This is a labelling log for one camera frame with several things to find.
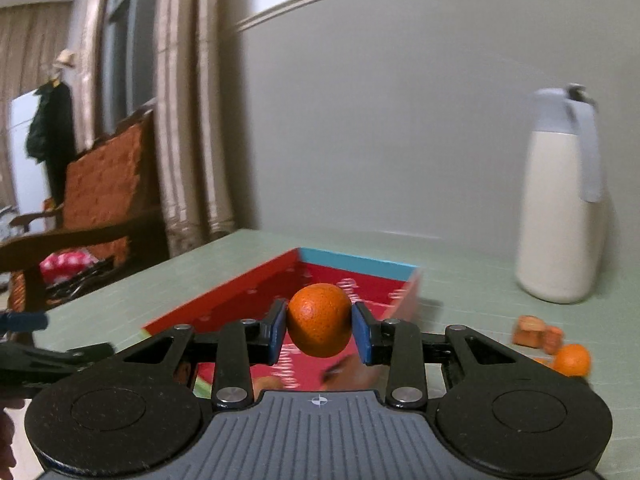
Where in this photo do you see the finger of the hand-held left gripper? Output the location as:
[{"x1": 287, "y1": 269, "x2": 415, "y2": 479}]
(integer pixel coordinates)
[
  {"x1": 0, "y1": 311, "x2": 49, "y2": 332},
  {"x1": 0, "y1": 342, "x2": 115, "y2": 397}
]

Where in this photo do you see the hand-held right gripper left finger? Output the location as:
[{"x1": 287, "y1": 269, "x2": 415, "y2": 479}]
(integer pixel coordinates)
[{"x1": 120, "y1": 300, "x2": 289, "y2": 411}]

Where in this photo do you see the window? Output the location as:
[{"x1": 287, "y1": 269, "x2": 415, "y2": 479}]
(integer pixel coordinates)
[{"x1": 96, "y1": 0, "x2": 162, "y2": 137}]

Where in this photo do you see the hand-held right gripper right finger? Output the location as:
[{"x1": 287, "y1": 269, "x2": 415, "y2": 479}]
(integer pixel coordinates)
[{"x1": 351, "y1": 302, "x2": 521, "y2": 411}]

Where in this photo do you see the beige striped curtain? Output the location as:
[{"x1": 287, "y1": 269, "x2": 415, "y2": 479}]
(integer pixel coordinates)
[{"x1": 151, "y1": 0, "x2": 242, "y2": 261}]

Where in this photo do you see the red and white bag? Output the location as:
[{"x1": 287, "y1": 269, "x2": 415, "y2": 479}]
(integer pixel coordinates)
[{"x1": 39, "y1": 251, "x2": 101, "y2": 286}]

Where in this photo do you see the wooden chair orange woven back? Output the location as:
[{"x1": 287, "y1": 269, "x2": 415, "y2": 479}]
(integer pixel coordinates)
[{"x1": 0, "y1": 109, "x2": 169, "y2": 312}]

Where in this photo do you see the green checked tablecloth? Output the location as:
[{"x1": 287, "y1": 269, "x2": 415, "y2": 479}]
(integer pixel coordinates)
[{"x1": 44, "y1": 228, "x2": 640, "y2": 480}]

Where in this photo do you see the white refrigerator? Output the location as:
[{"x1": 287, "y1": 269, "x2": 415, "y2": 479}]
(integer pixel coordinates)
[{"x1": 7, "y1": 87, "x2": 52, "y2": 211}]

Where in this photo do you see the cream thermos jug grey lid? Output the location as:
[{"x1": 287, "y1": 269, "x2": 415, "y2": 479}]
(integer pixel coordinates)
[{"x1": 515, "y1": 84, "x2": 611, "y2": 305}]

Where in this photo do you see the orange mandarin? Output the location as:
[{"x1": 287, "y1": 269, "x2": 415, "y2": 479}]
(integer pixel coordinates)
[
  {"x1": 286, "y1": 283, "x2": 353, "y2": 358},
  {"x1": 552, "y1": 343, "x2": 592, "y2": 378}
]

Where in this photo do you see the colourful cardboard box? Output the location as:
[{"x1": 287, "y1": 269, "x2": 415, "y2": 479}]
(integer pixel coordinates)
[{"x1": 141, "y1": 246, "x2": 423, "y2": 401}]

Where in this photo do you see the dark hanging coat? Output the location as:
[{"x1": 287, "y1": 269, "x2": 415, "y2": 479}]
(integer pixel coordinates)
[{"x1": 25, "y1": 80, "x2": 77, "y2": 202}]

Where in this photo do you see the brown curtain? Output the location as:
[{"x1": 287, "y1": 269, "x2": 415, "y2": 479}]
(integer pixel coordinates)
[{"x1": 0, "y1": 2, "x2": 76, "y2": 206}]

